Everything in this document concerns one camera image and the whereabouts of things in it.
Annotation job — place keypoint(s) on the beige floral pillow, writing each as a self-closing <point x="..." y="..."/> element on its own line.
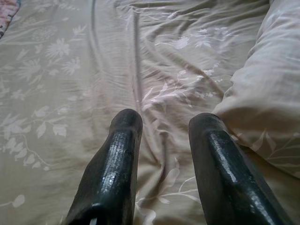
<point x="269" y="82"/>

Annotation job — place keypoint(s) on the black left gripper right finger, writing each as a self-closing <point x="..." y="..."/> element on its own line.
<point x="222" y="168"/>

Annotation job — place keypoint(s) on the pink cartoon print quilt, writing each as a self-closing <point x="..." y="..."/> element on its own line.
<point x="7" y="11"/>

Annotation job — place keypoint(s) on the bed with beige floral sheet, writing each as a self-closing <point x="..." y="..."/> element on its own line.
<point x="93" y="70"/>

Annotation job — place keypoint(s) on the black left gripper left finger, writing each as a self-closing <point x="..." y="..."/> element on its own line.
<point x="117" y="164"/>

